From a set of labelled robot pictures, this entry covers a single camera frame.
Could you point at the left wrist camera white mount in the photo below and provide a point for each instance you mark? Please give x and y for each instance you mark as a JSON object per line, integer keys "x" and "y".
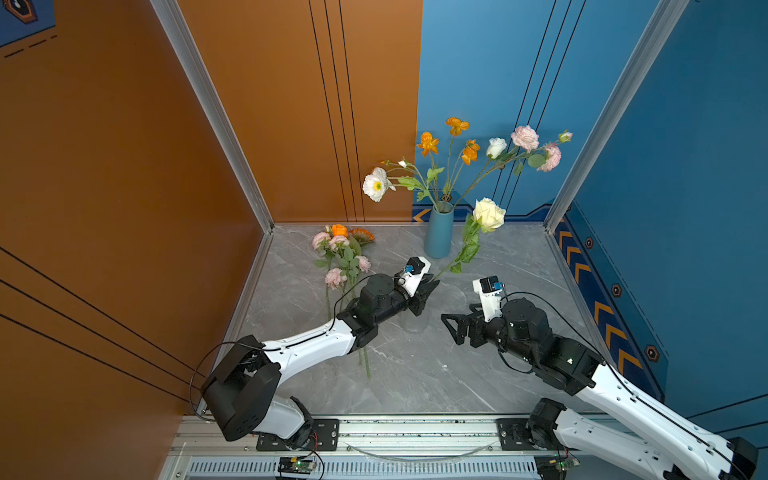
{"x": 415, "y": 272}

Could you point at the aluminium corner post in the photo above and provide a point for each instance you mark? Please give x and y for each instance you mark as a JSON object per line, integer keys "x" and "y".
{"x": 652, "y": 40}
{"x": 177, "y": 31}

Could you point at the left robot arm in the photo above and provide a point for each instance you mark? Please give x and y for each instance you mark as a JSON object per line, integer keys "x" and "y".
{"x": 241, "y": 391}

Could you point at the cream flower stem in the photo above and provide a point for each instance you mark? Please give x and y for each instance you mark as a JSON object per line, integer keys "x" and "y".
{"x": 486, "y": 218}

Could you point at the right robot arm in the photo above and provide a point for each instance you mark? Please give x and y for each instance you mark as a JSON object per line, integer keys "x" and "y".
{"x": 655, "y": 443}

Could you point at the orange gerbera flower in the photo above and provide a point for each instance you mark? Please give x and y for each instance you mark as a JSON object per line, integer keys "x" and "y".
{"x": 361, "y": 235}

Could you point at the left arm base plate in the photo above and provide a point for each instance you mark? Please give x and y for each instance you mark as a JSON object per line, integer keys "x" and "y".
{"x": 321, "y": 436}

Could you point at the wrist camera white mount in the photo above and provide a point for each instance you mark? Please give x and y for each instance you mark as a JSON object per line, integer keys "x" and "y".
{"x": 415, "y": 272}
{"x": 489, "y": 290}

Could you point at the teal cylindrical vase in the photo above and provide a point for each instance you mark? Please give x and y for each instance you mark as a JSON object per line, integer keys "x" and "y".
{"x": 438, "y": 238}

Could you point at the aluminium front rail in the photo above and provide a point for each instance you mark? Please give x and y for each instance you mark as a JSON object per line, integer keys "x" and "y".
{"x": 399, "y": 446}

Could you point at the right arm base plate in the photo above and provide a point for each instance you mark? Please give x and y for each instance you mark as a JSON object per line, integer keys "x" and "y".
{"x": 517, "y": 434}

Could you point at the left aluminium corner post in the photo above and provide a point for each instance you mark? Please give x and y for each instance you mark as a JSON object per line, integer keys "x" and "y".
{"x": 177, "y": 31}

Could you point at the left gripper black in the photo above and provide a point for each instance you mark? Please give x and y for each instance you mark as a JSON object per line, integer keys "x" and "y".
{"x": 420, "y": 296}

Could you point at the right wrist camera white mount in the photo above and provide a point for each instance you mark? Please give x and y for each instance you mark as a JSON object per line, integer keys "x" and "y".
{"x": 489, "y": 290}

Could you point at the pink rose flower stem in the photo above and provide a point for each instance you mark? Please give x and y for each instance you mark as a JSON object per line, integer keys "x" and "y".
{"x": 527, "y": 150}

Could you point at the right circuit board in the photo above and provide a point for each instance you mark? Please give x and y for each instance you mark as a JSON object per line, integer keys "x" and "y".
{"x": 555, "y": 468}

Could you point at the left green circuit board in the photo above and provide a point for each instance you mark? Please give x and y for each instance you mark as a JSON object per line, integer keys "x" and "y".
{"x": 296, "y": 467}

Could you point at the pink carnation flower bunch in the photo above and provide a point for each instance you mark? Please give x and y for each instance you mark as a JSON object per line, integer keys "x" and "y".
{"x": 342, "y": 261}

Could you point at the clear glass cylinder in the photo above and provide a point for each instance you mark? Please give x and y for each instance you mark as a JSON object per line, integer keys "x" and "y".
{"x": 414, "y": 320}

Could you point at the right aluminium corner post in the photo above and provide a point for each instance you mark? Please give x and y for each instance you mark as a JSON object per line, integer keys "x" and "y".
{"x": 652, "y": 40}

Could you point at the orange poppy flower stem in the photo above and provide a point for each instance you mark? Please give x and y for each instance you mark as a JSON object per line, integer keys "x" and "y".
{"x": 453, "y": 157}

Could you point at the white rose flower stem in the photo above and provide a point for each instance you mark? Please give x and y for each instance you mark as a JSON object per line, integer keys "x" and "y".
{"x": 495, "y": 158}

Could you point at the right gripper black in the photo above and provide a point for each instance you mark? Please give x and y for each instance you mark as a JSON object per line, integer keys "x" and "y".
{"x": 475, "y": 320}

